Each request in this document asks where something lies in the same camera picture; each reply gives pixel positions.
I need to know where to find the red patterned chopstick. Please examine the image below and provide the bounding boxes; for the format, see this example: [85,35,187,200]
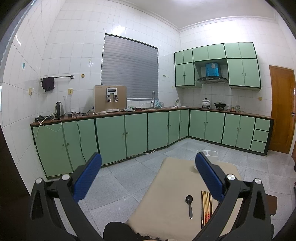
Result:
[205,191,211,223]

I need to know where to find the black spoon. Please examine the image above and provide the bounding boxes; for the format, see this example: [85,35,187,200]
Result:
[185,195,193,219]

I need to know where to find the white twin utensil holder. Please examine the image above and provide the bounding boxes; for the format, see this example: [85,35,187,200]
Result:
[194,149,218,174]

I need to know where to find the plain wooden chopstick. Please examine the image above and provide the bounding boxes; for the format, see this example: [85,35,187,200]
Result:
[202,191,207,226]

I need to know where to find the black chopstick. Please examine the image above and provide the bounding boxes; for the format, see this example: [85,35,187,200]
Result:
[201,191,204,229]

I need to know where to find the beige tablecloth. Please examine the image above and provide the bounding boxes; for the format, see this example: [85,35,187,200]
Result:
[125,157,244,241]

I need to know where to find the green lower cabinets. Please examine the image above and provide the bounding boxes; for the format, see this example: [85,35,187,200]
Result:
[31,108,274,178]

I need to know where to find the green cabinets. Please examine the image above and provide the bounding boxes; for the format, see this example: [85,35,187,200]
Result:
[174,42,261,89]
[31,108,274,178]

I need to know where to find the steel electric kettle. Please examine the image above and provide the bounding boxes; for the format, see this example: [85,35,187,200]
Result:
[55,101,65,119]

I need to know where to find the black wok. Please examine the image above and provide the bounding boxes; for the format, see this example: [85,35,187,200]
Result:
[214,100,226,110]

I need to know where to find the white cooking pot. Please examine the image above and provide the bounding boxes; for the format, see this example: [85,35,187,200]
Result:
[202,98,211,109]

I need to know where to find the clear glass jug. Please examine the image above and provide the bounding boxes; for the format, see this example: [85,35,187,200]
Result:
[64,95,72,115]

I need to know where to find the brown water dispenser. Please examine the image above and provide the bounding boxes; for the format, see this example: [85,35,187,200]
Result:
[93,85,127,113]

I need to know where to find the steel sink faucet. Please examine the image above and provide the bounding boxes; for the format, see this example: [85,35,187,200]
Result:
[152,91,156,108]

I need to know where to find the brown wooden door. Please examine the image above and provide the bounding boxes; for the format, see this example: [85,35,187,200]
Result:
[269,66,295,154]

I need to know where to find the dark hanging towel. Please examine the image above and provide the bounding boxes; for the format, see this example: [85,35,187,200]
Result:
[42,76,55,92]

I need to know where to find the green upper cabinets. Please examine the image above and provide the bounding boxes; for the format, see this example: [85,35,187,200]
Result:
[174,42,261,89]

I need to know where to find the range hood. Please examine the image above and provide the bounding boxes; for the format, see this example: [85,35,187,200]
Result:
[194,61,229,84]

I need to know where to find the grey window blind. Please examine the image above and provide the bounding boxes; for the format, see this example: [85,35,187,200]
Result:
[101,34,159,99]

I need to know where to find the steel towel rail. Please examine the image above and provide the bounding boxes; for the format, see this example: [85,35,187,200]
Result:
[39,75,75,82]

